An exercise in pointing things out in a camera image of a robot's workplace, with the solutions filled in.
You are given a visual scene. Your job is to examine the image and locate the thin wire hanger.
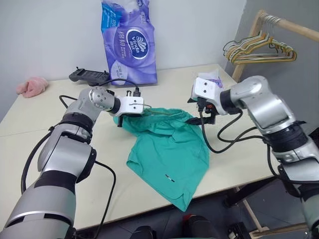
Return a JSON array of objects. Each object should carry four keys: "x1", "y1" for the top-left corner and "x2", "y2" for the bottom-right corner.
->
[{"x1": 133, "y1": 101, "x2": 186, "y2": 118}]

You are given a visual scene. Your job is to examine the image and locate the green shorts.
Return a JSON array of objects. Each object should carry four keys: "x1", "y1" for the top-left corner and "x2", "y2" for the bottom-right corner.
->
[{"x1": 111, "y1": 107, "x2": 210, "y2": 212}]

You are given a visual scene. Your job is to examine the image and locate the dark green wire hanger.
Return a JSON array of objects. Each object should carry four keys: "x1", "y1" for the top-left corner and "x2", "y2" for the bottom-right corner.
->
[{"x1": 222, "y1": 16, "x2": 295, "y2": 60}]

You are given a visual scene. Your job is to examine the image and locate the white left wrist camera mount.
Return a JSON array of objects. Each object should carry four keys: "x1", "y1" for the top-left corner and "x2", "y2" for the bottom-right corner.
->
[{"x1": 113, "y1": 96, "x2": 146, "y2": 118}]

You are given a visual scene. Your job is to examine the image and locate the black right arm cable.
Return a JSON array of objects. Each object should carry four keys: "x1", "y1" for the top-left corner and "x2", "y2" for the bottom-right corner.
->
[{"x1": 196, "y1": 104, "x2": 307, "y2": 197}]

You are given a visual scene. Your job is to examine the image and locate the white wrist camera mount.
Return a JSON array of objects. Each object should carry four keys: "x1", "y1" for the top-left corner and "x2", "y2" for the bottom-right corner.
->
[
  {"x1": 113, "y1": 96, "x2": 146, "y2": 118},
  {"x1": 190, "y1": 76, "x2": 225, "y2": 115}
]

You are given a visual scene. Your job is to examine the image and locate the purple tissue pack bag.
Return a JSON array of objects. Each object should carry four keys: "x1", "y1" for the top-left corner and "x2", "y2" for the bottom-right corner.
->
[{"x1": 101, "y1": 0, "x2": 159, "y2": 87}]

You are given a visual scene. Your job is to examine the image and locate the black handheld controller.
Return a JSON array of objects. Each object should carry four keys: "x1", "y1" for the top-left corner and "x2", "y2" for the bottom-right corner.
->
[{"x1": 68, "y1": 66, "x2": 110, "y2": 87}]

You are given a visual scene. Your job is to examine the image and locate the bunch of hangers on rack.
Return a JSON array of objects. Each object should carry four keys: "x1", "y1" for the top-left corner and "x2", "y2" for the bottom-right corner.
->
[{"x1": 228, "y1": 16, "x2": 298, "y2": 64}]

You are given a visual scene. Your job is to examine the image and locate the black table leg brace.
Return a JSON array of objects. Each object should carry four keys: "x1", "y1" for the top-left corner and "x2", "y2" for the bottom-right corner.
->
[{"x1": 223, "y1": 178, "x2": 277, "y2": 208}]

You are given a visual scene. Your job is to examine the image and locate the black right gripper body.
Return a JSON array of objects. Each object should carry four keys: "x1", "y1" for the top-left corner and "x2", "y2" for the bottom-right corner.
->
[{"x1": 195, "y1": 99, "x2": 217, "y2": 125}]

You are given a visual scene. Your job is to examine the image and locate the tan wire hanger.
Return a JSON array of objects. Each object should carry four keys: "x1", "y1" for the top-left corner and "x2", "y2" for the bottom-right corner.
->
[{"x1": 226, "y1": 16, "x2": 296, "y2": 63}]

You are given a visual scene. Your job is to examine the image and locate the small purple tissue box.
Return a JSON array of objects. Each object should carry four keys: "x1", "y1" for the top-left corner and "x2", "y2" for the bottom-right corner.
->
[{"x1": 191, "y1": 69, "x2": 226, "y2": 89}]

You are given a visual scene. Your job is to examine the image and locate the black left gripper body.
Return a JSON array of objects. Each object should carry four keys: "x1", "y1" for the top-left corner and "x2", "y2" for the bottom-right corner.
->
[{"x1": 117, "y1": 113, "x2": 144, "y2": 128}]

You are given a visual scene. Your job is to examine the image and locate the pink plush cloth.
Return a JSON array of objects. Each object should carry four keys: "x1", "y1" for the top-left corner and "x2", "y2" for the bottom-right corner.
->
[{"x1": 16, "y1": 76, "x2": 48, "y2": 98}]

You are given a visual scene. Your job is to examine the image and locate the dark rounded shape red spot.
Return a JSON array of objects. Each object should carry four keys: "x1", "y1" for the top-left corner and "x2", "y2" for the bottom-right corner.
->
[{"x1": 183, "y1": 214, "x2": 217, "y2": 239}]

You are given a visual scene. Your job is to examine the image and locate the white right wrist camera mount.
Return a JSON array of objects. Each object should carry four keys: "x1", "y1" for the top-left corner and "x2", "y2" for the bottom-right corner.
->
[{"x1": 190, "y1": 76, "x2": 225, "y2": 115}]

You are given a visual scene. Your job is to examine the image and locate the wooden clothes rack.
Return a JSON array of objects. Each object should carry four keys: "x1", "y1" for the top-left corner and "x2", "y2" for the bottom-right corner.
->
[{"x1": 231, "y1": 9, "x2": 319, "y2": 239}]

